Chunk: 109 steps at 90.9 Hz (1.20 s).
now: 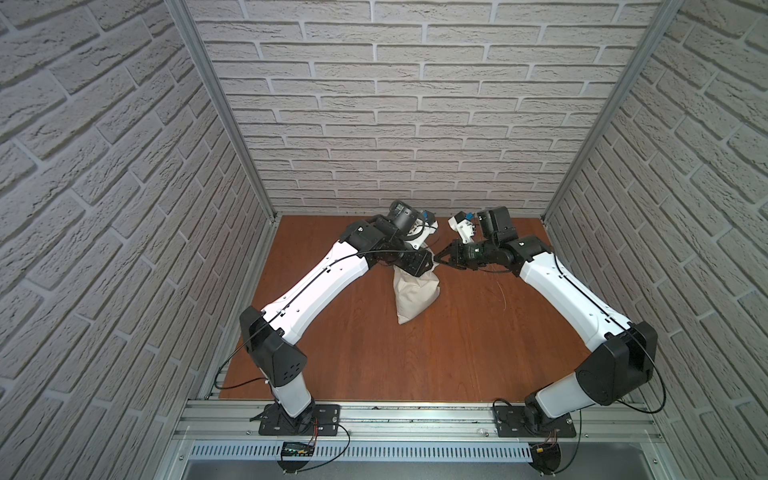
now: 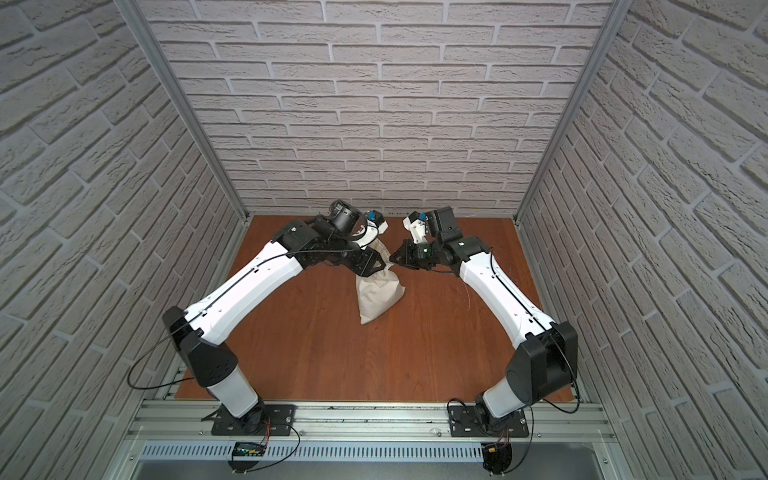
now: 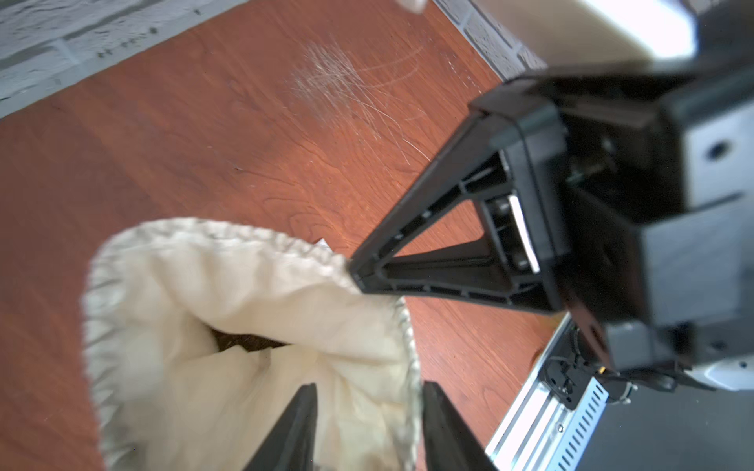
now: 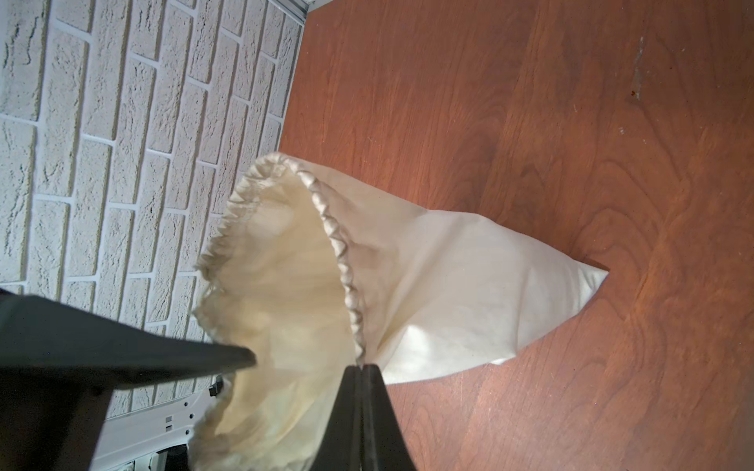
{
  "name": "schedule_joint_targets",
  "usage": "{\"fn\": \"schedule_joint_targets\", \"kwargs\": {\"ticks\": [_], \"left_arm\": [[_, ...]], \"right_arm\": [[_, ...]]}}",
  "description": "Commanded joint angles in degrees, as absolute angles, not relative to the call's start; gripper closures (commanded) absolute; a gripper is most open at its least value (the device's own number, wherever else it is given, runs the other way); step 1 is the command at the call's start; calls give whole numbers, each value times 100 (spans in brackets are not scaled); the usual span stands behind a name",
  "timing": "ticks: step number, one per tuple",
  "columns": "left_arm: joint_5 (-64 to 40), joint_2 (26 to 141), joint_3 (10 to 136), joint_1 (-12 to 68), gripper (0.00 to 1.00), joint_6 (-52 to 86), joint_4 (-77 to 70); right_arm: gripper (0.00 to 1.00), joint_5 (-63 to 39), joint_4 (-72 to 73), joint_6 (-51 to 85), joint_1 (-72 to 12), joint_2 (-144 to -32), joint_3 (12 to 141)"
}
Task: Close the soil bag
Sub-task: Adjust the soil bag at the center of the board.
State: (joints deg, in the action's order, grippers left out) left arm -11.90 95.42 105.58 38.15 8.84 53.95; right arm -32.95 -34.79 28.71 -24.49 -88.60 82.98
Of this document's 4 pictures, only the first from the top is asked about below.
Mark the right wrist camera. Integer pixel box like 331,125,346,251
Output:
448,211,476,244

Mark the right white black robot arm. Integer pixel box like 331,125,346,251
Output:
435,207,658,432

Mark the cream cloth drawstring bag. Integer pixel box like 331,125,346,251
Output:
393,265,440,325

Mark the left small electronics board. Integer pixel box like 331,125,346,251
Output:
280,441,316,459

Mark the aluminium front rail frame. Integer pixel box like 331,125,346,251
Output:
154,400,682,479

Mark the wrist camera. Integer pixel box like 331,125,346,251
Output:
448,211,476,244
410,210,438,249

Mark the left aluminium corner post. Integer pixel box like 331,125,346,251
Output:
166,0,279,223

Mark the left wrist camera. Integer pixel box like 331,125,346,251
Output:
410,210,438,249

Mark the aluminium corner post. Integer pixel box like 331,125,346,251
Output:
541,0,684,226
166,0,279,223

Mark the right small electronics board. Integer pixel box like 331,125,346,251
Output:
529,443,562,475

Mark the right aluminium corner post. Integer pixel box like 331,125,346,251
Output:
541,0,684,226

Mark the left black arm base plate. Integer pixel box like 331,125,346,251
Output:
253,402,341,436

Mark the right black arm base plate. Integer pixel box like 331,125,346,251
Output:
492,404,577,439

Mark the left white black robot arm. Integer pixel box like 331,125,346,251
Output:
239,201,438,421

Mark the small electronics board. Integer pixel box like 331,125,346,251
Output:
529,443,562,475
280,441,316,459

